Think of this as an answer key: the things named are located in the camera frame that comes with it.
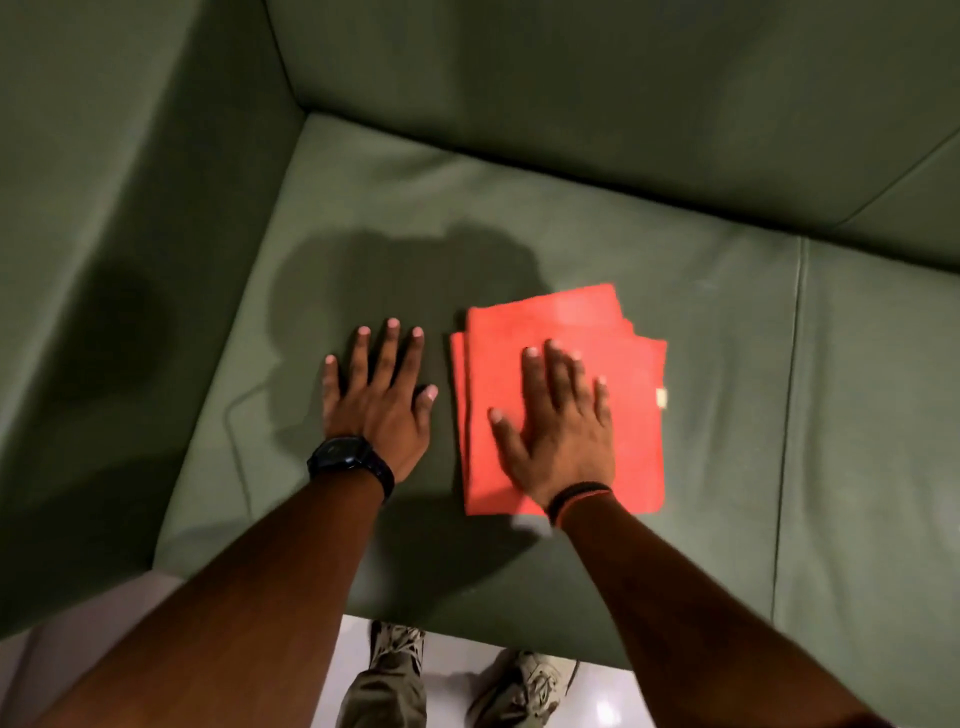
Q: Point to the person's right hand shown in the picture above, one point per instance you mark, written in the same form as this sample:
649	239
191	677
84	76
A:
559	442

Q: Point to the person's left hand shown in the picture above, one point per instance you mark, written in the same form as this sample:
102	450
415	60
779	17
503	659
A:
379	416

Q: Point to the person's left little finger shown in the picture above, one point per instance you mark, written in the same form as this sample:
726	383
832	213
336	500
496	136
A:
331	382

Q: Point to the person's left middle finger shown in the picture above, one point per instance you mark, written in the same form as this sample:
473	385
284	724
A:
384	352

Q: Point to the person's right little finger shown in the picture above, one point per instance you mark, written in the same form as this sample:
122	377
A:
603	401

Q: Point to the person's left thumb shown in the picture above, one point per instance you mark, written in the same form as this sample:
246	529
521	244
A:
424	409

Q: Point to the person's right thumb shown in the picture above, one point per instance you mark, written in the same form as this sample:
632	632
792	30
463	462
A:
507	436

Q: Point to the person's right middle finger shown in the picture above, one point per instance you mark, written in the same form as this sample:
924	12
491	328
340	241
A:
561	379

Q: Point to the red cloth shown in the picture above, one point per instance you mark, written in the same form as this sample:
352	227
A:
637	420

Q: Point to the person's left forearm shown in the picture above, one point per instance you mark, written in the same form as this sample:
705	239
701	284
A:
247	600

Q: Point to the person's right forearm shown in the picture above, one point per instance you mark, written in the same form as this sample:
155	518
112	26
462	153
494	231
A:
675	622

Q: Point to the black wristwatch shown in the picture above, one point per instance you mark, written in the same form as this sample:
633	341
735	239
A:
346	456

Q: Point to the black and red wristband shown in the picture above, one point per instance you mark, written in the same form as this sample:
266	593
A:
576	496

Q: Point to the green sofa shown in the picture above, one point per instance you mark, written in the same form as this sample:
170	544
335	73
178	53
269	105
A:
675	187

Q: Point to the person's left shoe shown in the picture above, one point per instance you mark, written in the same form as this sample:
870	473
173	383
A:
396	643

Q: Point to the person's shoe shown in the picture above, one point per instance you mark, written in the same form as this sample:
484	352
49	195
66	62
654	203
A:
396	643
529	690

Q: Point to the person's right shoe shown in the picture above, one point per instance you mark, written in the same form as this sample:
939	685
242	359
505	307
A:
529	690

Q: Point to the person's olive trouser leg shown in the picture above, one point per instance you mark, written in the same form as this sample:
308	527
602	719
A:
379	694

